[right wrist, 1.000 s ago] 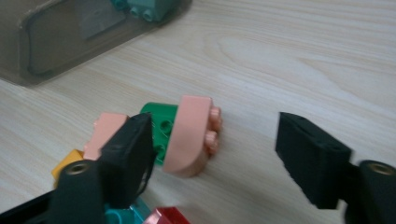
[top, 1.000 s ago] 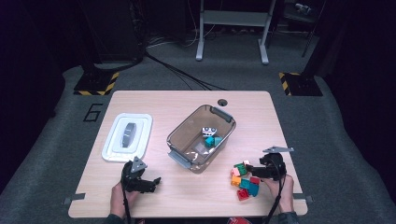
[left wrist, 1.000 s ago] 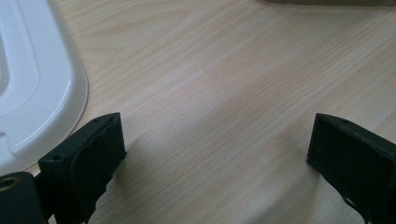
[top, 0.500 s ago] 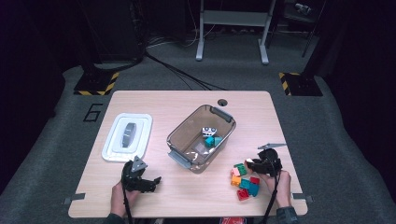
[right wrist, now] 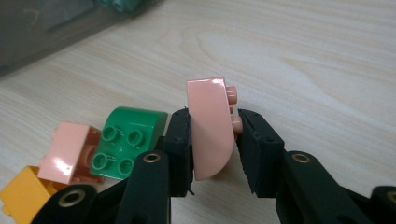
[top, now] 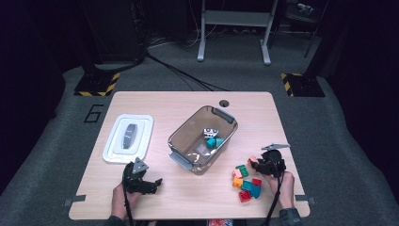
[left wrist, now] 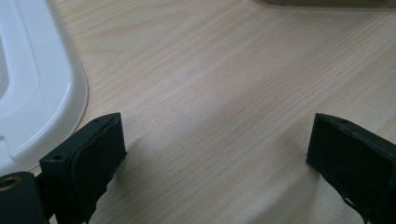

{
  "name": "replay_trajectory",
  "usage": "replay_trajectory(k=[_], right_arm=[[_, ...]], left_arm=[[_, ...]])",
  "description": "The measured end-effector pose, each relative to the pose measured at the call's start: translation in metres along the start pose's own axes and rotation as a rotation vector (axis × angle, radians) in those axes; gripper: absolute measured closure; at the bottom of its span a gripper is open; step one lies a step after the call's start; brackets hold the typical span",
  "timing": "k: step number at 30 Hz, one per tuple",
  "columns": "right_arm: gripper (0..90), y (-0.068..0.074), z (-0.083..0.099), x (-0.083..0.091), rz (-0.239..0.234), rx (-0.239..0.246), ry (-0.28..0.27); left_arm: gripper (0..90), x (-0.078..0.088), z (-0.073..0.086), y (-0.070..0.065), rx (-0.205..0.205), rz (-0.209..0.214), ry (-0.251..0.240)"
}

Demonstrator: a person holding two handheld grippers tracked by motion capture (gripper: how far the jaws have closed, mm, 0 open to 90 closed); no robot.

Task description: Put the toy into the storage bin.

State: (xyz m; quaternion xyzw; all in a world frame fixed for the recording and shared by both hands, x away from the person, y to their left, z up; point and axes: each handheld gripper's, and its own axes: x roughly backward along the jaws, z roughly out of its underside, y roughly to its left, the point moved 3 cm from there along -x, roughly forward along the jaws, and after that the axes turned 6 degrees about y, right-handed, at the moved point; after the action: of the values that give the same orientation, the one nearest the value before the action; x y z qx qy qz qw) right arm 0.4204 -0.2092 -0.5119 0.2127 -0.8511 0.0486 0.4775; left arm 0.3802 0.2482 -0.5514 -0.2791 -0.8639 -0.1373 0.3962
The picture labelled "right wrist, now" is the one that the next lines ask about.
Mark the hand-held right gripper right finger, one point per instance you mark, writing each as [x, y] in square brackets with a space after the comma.
[261, 155]

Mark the clear brown plastic storage box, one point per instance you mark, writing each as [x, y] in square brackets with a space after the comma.
[31, 31]

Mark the pink toy brick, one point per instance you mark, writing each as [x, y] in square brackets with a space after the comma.
[208, 124]
[65, 149]

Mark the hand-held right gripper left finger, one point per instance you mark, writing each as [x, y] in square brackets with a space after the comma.
[179, 149]

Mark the orange toy brick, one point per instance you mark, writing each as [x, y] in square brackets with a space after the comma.
[21, 193]

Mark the green toy brick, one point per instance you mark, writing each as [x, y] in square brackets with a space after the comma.
[130, 124]

